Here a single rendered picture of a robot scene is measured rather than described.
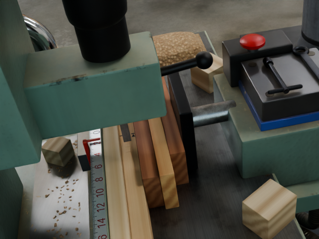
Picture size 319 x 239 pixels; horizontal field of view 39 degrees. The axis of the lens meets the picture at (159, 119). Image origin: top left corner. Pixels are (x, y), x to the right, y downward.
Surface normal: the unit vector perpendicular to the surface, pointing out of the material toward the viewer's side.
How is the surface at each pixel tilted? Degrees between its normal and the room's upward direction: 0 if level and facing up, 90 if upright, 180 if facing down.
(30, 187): 0
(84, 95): 90
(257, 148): 90
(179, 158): 90
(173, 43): 17
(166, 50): 35
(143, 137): 0
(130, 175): 0
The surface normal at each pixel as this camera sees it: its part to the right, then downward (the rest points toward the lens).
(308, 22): -0.90, 0.36
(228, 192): -0.13, -0.76
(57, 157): -0.42, 0.62
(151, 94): 0.15, 0.62
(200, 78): -0.80, 0.45
